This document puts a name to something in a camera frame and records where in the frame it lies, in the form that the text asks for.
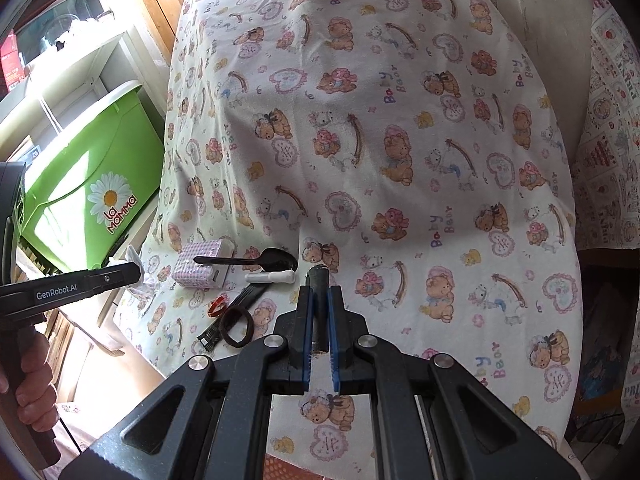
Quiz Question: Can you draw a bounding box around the red patterned white cloth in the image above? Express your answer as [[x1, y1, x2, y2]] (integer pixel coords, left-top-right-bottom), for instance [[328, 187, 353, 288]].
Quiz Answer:
[[569, 0, 640, 252]]

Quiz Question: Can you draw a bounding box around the black plastic spoon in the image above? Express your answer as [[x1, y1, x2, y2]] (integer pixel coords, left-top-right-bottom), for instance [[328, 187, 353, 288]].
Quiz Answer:
[[193, 248, 299, 271]]

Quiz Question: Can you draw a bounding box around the pink plastic basket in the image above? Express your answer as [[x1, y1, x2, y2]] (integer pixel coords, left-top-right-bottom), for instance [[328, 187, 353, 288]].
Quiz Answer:
[[263, 452, 314, 480]]

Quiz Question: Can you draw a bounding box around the red box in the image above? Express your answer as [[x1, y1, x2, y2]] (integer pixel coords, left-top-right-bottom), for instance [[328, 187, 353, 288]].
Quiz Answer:
[[0, 30, 27, 94]]

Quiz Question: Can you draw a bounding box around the dark cylindrical tube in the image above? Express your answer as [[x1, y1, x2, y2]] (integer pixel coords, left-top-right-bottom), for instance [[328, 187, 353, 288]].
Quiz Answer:
[[307, 265, 331, 357]]

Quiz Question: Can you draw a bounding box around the white shelf unit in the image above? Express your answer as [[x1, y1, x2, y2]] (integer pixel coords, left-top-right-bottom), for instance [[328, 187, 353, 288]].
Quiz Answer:
[[0, 25, 147, 173]]

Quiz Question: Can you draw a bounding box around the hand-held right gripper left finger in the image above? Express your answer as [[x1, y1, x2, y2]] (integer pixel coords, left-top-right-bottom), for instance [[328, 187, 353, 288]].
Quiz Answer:
[[59, 284, 315, 480]]

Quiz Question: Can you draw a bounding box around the small white tube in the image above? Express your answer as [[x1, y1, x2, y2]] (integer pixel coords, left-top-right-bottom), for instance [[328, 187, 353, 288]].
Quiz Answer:
[[244, 268, 297, 285]]

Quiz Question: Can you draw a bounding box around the black comb brush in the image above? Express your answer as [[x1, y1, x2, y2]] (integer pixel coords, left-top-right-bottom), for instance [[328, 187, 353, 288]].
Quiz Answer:
[[199, 283, 275, 351]]

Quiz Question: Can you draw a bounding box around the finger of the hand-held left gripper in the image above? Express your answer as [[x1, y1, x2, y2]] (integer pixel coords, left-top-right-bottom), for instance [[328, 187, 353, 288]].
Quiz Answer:
[[80, 261, 143, 295]]

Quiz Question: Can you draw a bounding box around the clear plastic wrapper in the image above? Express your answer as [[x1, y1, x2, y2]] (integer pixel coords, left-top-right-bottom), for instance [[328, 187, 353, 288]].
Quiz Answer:
[[107, 243, 162, 307]]

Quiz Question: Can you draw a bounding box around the wooden board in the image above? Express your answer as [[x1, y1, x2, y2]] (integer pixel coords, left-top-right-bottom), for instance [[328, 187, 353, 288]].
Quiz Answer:
[[112, 0, 212, 69]]

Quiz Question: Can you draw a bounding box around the pink checked tissue pack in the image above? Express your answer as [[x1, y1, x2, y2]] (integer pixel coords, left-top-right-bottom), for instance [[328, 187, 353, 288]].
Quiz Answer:
[[172, 240, 237, 289]]

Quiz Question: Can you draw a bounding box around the green plastic tub daisy sticker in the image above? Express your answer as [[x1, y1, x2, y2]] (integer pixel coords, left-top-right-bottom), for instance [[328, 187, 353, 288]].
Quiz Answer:
[[19, 79, 167, 272]]

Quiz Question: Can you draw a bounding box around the person's left hand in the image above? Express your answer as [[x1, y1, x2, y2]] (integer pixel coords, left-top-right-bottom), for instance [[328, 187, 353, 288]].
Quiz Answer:
[[14, 332, 57, 433]]

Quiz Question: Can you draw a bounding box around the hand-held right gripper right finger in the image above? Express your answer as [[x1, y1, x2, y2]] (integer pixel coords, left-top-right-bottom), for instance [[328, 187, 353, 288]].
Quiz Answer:
[[327, 284, 583, 480]]

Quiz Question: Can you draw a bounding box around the bear print blanket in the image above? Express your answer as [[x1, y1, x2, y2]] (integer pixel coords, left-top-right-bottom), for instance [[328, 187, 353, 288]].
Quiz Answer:
[[127, 0, 582, 480]]

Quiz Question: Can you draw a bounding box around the brown hair tie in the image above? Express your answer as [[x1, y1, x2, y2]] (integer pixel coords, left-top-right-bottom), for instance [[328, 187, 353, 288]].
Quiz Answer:
[[219, 307, 256, 349]]

